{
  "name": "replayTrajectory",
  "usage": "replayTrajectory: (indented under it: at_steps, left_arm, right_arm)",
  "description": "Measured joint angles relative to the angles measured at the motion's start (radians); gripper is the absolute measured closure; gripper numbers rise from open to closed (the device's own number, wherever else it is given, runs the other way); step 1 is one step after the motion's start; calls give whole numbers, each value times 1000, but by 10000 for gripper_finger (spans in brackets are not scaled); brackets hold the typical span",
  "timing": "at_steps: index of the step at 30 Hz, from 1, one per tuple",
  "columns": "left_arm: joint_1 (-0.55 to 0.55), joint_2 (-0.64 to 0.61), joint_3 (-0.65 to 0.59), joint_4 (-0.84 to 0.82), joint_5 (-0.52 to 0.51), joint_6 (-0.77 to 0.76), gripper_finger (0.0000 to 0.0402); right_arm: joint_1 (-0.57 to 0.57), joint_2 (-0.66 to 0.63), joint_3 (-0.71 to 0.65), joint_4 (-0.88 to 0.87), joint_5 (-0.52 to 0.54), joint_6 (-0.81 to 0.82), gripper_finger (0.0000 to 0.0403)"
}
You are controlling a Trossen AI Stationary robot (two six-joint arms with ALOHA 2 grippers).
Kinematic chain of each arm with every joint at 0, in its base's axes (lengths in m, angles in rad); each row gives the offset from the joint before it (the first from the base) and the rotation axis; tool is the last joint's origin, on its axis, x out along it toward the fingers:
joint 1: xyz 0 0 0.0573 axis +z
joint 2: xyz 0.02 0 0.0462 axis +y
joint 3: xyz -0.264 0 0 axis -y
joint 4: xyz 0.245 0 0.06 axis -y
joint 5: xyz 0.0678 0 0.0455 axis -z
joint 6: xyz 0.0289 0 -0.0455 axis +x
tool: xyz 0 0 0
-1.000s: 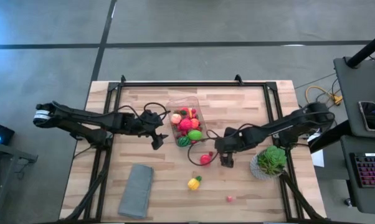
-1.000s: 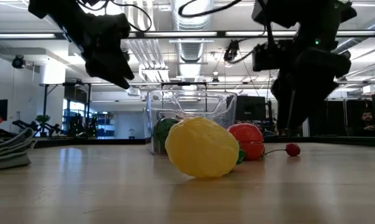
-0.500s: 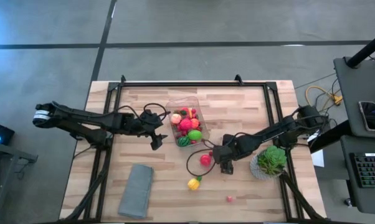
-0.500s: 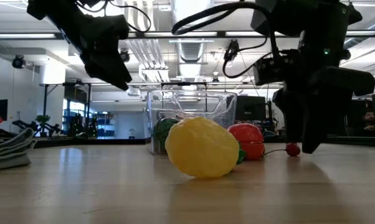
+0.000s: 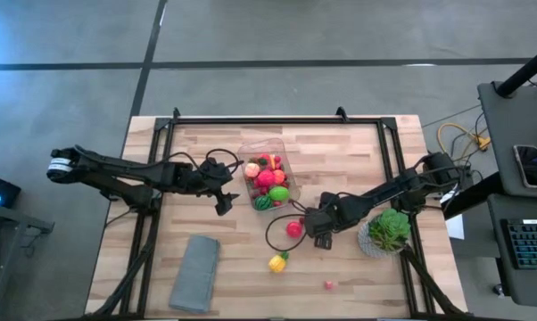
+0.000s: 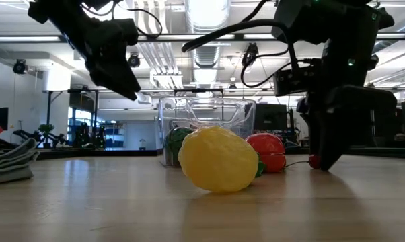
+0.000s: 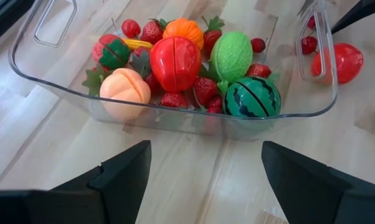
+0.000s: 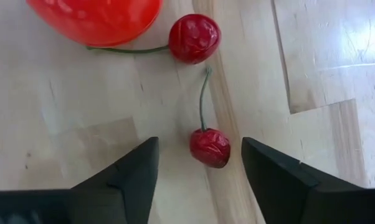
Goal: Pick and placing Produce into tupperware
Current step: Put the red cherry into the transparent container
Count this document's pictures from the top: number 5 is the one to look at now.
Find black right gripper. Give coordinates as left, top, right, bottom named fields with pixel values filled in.
left=304, top=192, right=354, bottom=251

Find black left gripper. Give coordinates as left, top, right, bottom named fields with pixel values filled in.
left=191, top=158, right=241, bottom=218

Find green striped watermelon toy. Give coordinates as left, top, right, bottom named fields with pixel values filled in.
left=253, top=194, right=274, bottom=212

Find bright green lime toy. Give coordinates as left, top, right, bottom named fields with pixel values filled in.
left=268, top=185, right=291, bottom=202

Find clear plastic tupperware container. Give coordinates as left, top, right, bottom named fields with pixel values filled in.
left=236, top=137, right=302, bottom=213

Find green succulent in white pot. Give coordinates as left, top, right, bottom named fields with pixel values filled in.
left=357, top=208, right=412, bottom=259

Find grey folded cloth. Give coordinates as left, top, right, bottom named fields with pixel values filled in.
left=168, top=234, right=222, bottom=315

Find white paper sheet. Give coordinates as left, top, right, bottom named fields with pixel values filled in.
left=442, top=190, right=467, bottom=241

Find black metal beam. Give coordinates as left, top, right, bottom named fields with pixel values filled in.
left=441, top=171, right=504, bottom=220

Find dark metal stand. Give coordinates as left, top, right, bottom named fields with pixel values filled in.
left=0, top=200, right=55, bottom=321

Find backlit computer keyboard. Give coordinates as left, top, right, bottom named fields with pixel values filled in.
left=501, top=218, right=537, bottom=271

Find dark grey keyboard desk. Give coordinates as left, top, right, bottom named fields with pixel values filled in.
left=486, top=193, right=537, bottom=309

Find black smartphone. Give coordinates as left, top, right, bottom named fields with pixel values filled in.
left=513, top=144, right=537, bottom=190

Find black computer with blue light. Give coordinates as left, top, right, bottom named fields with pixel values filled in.
left=0, top=171, right=22, bottom=209

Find black metal pole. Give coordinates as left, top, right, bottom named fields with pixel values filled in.
left=495, top=42, right=537, bottom=97

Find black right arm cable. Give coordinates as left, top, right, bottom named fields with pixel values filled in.
left=264, top=199, right=326, bottom=253

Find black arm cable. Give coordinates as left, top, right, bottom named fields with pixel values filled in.
left=163, top=147, right=246, bottom=176
left=264, top=199, right=326, bottom=253

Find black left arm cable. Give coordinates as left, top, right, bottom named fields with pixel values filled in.
left=163, top=147, right=246, bottom=176

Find yellow floor cable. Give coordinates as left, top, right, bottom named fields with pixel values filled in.
left=436, top=123, right=492, bottom=173

